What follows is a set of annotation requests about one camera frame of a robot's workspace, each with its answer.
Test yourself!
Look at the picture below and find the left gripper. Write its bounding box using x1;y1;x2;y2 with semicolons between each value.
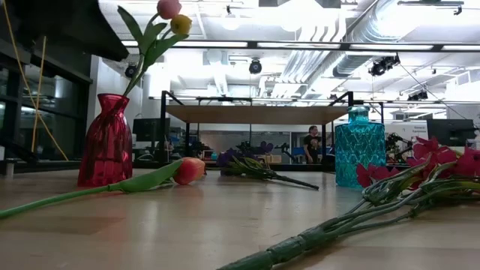
10;0;130;62

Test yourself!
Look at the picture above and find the pink artificial tulip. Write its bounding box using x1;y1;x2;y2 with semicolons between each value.
116;0;184;98

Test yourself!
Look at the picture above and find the red glass vase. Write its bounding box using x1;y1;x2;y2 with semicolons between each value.
76;93;134;188

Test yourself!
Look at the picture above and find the orange artificial tulip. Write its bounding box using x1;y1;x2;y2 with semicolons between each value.
0;156;206;221

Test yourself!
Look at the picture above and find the purple artificial flower bunch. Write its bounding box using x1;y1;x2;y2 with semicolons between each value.
216;140;320;191

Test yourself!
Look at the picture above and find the teal glass vase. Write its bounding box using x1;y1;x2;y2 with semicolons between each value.
334;106;387;188

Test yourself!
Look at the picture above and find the red artificial flower bunch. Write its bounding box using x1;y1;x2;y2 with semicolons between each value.
217;136;480;270

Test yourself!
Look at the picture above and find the black computer monitor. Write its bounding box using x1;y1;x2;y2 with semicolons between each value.
426;118;477;147
131;118;171;143

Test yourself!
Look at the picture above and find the wooden board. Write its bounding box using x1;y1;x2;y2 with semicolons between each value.
160;89;384;174

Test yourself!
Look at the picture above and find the person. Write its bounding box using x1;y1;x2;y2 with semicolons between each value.
302;124;323;165

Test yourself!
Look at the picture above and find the black ceiling spotlight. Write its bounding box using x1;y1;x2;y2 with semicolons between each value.
368;54;401;78
407;89;429;102

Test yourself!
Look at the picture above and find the white sign board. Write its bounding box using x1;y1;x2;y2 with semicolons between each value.
385;120;429;140

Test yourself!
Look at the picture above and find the small grey post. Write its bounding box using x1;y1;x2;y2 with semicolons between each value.
4;157;16;180

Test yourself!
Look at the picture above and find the black overhead frame bar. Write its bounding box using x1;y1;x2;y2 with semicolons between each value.
119;39;480;53

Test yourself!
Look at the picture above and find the silver ceiling duct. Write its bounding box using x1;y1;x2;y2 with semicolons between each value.
331;0;413;79

